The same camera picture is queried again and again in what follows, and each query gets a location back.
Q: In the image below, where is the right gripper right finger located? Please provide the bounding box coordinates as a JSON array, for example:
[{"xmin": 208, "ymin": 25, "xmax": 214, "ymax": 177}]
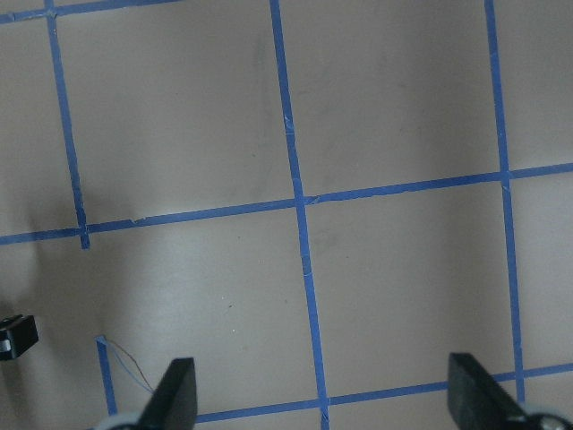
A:
[{"xmin": 447, "ymin": 353, "xmax": 529, "ymax": 430}]

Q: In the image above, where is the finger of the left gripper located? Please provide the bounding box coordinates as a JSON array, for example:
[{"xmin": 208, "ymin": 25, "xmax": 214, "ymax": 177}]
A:
[{"xmin": 0, "ymin": 314, "xmax": 38, "ymax": 361}]

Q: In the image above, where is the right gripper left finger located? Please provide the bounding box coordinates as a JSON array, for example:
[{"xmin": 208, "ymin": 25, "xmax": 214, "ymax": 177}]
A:
[{"xmin": 136, "ymin": 357, "xmax": 198, "ymax": 430}]

